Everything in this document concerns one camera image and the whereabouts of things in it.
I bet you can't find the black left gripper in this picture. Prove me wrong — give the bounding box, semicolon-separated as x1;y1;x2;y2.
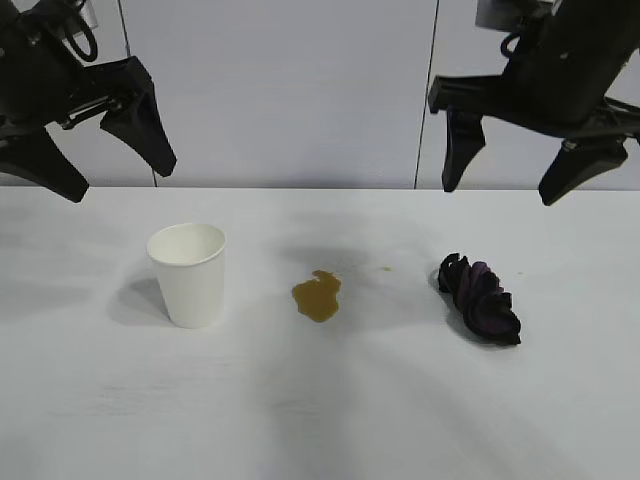
0;0;178;204

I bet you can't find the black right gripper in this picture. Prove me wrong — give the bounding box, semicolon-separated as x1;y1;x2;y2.
428;0;640;207

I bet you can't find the dark purple cloth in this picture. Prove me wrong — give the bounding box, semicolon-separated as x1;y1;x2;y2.
430;253;523;347

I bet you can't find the white paper cup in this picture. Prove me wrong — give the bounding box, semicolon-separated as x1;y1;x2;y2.
146;222;227;330

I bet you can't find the brown coffee spill puddle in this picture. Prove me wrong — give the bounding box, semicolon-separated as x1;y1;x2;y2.
291;269;343;325

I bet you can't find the black left gripper cable loop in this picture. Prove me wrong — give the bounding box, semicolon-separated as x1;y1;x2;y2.
59;14;97;64

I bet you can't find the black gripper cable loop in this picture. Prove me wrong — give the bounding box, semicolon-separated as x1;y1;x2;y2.
59;14;97;64
498;31;527;59

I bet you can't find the black right gripper cable loop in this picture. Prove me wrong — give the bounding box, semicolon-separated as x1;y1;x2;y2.
498;31;527;59

